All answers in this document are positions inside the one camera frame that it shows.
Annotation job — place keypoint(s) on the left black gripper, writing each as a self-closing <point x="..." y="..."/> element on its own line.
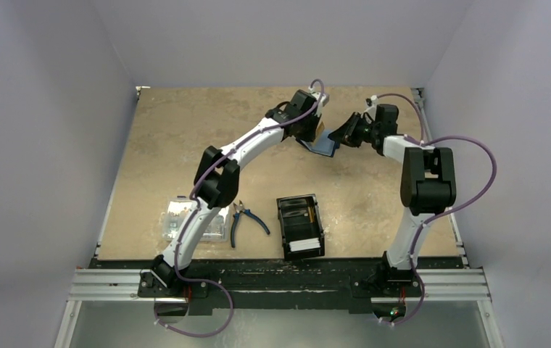
<point x="311" y="135"/>

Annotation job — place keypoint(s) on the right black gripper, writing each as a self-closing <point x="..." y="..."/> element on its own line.
<point x="357" y="131"/>

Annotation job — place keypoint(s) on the orange credit card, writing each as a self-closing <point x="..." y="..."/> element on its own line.
<point x="319" y="130"/>

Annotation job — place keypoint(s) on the blue leather card holder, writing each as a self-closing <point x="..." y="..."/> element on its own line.
<point x="322" y="145"/>

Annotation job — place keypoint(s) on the black plastic card box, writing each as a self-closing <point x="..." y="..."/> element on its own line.
<point x="299" y="218"/>

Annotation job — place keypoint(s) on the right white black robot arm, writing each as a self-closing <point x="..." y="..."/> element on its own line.
<point x="427" y="189"/>

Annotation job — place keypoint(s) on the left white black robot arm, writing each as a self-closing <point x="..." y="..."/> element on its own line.
<point x="216" y="186"/>

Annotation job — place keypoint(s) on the white card stack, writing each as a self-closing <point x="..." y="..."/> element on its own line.
<point x="304" y="244"/>

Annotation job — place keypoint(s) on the clear plastic parts box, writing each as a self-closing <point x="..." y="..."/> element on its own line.
<point x="177" y="210"/>

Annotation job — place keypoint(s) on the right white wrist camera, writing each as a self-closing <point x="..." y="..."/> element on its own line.
<point x="371" y="106"/>

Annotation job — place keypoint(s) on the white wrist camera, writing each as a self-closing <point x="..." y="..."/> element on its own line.
<point x="371" y="106"/>
<point x="322" y="98"/>

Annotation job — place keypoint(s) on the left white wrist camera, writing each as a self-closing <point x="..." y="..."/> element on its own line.
<point x="322" y="98"/>

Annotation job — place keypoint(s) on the black aluminium mounting rail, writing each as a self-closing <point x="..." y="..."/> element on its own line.
<point x="350" y="284"/>

